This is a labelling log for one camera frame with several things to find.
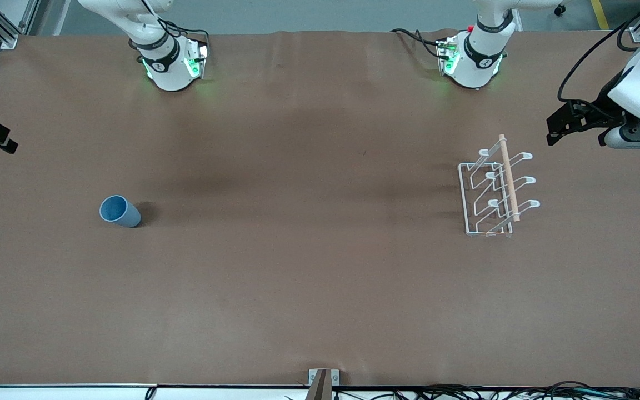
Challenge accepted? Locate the blue plastic cup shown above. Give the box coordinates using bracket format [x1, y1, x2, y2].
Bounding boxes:
[99, 194, 142, 228]

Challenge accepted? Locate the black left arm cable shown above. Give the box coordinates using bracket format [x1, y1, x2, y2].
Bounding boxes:
[557, 0, 640, 104]

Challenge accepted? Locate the white wire cup holder rack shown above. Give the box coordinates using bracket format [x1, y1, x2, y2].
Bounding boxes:
[458, 133, 541, 238]

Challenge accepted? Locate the black left base cable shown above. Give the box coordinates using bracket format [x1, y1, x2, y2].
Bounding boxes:
[391, 28, 446, 59]

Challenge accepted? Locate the black base cable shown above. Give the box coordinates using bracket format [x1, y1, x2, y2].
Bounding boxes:
[156, 19, 211, 46]
[391, 28, 446, 59]

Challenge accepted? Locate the black right base cable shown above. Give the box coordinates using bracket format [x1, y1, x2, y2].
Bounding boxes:
[156, 19, 211, 46]

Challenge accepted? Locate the black cable tangle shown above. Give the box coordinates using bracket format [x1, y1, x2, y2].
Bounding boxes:
[331, 381, 640, 400]

